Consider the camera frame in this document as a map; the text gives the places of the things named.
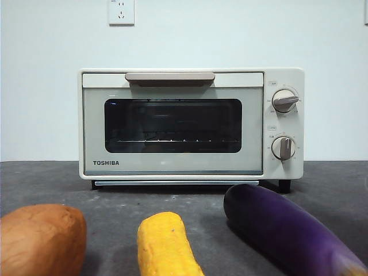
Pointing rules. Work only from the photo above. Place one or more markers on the purple eggplant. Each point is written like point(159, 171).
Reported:
point(281, 224)

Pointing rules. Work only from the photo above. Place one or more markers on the small beige oven knob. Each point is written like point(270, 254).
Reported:
point(284, 148)

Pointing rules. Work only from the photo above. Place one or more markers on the black oven foot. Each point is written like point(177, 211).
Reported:
point(285, 186)
point(93, 185)

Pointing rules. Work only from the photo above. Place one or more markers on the large beige oven knob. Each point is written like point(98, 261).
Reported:
point(284, 100)

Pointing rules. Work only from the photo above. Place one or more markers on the cream toaster oven body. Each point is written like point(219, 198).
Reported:
point(284, 77)

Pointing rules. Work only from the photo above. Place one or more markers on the silver crumb tray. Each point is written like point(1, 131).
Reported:
point(172, 183)

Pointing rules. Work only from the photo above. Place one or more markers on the yellow corn cob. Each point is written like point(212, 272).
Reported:
point(164, 244)

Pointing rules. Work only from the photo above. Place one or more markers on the brown sweet potato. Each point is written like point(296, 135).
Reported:
point(40, 241)

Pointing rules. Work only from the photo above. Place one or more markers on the white wall socket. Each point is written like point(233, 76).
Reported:
point(121, 13)

